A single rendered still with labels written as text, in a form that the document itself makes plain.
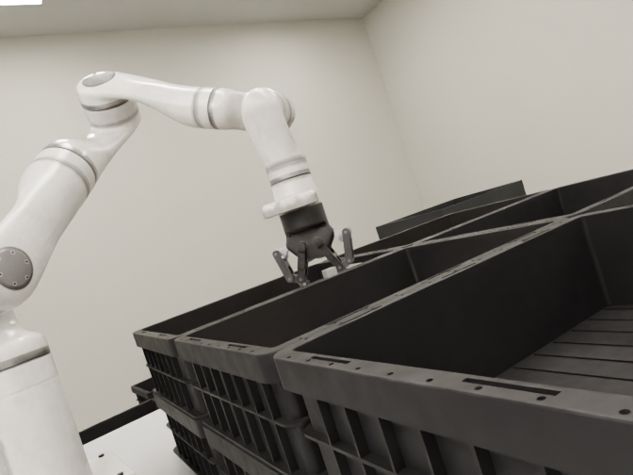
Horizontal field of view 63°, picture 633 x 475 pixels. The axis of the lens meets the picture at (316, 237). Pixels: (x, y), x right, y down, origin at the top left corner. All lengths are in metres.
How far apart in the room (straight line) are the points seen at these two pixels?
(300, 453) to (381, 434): 0.14
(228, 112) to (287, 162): 0.13
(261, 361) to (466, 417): 0.21
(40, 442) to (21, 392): 0.06
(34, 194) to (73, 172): 0.08
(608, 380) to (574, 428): 0.27
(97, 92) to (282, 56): 3.83
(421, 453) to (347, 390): 0.05
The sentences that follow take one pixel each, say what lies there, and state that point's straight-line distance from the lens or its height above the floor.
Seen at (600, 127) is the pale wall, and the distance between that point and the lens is 4.14.
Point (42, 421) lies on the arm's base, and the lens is 0.74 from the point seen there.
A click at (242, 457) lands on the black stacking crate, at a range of 0.57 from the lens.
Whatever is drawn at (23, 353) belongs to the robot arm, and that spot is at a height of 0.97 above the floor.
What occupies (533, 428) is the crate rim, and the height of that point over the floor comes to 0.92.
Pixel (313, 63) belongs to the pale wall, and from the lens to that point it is 4.90.
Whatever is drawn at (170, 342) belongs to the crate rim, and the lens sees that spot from 0.69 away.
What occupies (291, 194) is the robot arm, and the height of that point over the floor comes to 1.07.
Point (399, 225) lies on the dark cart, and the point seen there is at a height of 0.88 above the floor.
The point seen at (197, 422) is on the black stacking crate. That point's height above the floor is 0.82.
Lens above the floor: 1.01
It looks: 2 degrees down
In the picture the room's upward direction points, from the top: 18 degrees counter-clockwise
